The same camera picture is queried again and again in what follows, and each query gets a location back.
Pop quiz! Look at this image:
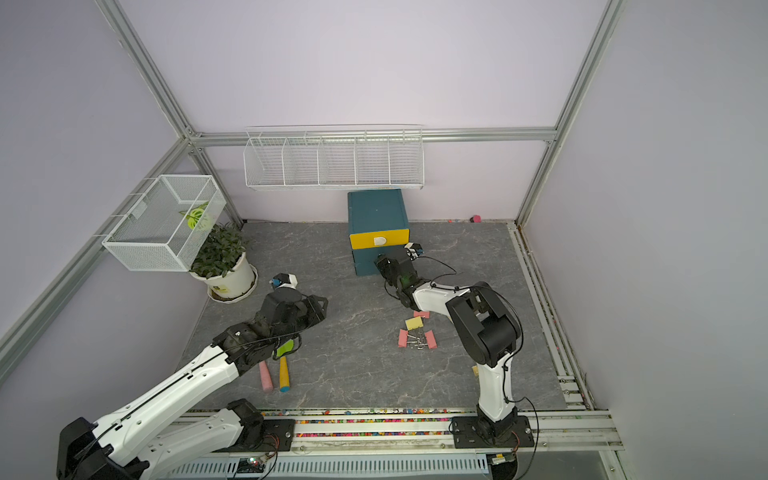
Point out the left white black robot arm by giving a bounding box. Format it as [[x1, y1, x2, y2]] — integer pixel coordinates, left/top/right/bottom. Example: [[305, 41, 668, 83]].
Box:
[[56, 285, 328, 479]]

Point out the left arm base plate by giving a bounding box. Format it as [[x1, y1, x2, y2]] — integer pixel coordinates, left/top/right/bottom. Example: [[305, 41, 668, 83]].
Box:
[[236, 418, 296, 452]]

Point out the teal drawer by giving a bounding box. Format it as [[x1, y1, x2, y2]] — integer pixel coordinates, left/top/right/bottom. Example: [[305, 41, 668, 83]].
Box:
[[352, 245, 408, 277]]

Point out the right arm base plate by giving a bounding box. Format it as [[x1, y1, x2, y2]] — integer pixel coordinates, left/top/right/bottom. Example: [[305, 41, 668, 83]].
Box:
[[448, 414, 536, 450]]

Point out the white wire wall shelf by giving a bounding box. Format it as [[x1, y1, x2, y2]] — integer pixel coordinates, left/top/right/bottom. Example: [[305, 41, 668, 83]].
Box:
[[243, 124, 425, 191]]

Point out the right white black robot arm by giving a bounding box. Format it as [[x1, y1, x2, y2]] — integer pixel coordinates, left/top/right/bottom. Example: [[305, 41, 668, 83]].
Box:
[[375, 250, 534, 447]]

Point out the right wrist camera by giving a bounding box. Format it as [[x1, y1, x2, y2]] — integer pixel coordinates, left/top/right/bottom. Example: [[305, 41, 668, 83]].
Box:
[[404, 242, 424, 260]]

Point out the pink chalk stick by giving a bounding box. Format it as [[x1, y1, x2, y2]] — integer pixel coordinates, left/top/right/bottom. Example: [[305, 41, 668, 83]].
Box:
[[259, 361, 274, 393]]

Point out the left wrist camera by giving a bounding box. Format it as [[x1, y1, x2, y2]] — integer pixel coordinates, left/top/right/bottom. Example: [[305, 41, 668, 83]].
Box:
[[269, 273, 298, 290]]

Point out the teal drawer cabinet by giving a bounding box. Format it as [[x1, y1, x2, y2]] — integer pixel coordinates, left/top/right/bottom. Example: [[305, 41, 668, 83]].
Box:
[[347, 189, 410, 277]]

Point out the potted green plant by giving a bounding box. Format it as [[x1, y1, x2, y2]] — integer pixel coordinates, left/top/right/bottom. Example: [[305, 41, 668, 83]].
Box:
[[189, 224, 258, 303]]

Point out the green toy shovel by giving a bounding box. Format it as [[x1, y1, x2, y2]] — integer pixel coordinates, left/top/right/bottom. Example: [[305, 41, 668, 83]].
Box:
[[274, 340, 295, 392]]

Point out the white mesh basket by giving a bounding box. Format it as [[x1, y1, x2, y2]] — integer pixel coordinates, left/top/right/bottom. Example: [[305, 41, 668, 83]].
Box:
[[102, 174, 226, 272]]

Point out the pink binder clip right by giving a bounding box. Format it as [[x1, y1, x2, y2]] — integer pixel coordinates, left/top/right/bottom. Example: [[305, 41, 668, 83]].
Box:
[[424, 330, 437, 349]]

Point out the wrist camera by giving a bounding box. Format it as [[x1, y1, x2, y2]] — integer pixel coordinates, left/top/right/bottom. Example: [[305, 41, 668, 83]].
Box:
[[404, 242, 424, 260], [269, 273, 298, 290]]

